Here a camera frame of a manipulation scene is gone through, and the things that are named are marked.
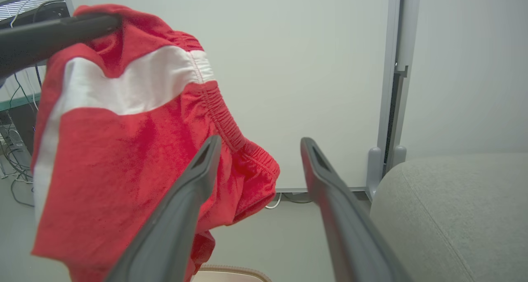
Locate grey partition foot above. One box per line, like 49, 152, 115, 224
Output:
366, 147, 384, 200
392, 145, 407, 167

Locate thin white cable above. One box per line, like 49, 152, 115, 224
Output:
10, 0, 42, 27

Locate large white partition panel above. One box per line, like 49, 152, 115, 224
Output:
66, 0, 403, 192

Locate narrow white partition panel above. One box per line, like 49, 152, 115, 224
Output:
396, 0, 528, 159

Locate black cable bundle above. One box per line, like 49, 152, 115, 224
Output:
0, 121, 34, 208

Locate grey fabric sofa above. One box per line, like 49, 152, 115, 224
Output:
369, 152, 528, 282

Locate cream perforated laundry basket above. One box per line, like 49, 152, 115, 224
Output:
192, 265, 273, 282

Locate black device with vents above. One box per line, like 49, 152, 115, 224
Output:
0, 0, 71, 28

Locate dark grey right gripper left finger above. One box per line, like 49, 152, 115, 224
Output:
105, 135, 223, 282

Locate grey table leg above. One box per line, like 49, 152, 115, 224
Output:
0, 93, 42, 111

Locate red shorts with white stripe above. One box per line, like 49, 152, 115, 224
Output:
31, 3, 281, 282

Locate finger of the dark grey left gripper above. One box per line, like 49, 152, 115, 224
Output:
0, 13, 123, 78

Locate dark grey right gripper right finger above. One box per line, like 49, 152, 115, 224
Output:
300, 137, 413, 282

